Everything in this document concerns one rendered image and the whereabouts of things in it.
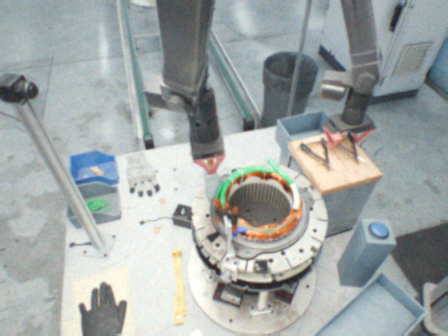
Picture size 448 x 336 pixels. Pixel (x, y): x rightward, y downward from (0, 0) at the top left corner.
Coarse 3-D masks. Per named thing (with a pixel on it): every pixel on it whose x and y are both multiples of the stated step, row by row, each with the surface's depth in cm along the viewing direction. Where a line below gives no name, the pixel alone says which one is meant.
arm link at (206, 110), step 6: (210, 84) 58; (204, 90) 56; (210, 90) 57; (204, 96) 56; (210, 96) 56; (204, 102) 56; (210, 102) 57; (198, 108) 57; (204, 108) 57; (210, 108) 58; (198, 114) 58; (204, 114) 58; (210, 114) 59; (192, 120) 59; (198, 120) 59; (204, 120) 59
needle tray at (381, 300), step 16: (368, 288) 72; (384, 288) 71; (400, 288) 67; (352, 304) 69; (368, 304) 69; (384, 304) 69; (400, 304) 69; (416, 304) 66; (336, 320) 67; (352, 320) 67; (368, 320) 67; (384, 320) 67; (400, 320) 67; (416, 320) 64
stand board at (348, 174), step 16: (288, 144) 99; (304, 160) 93; (336, 160) 93; (352, 160) 93; (368, 160) 93; (320, 176) 89; (336, 176) 89; (352, 176) 89; (368, 176) 89; (320, 192) 86
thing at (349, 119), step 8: (344, 112) 86; (352, 112) 83; (360, 112) 83; (336, 120) 88; (344, 120) 86; (352, 120) 85; (360, 120) 85; (368, 120) 87; (344, 128) 85; (352, 128) 86
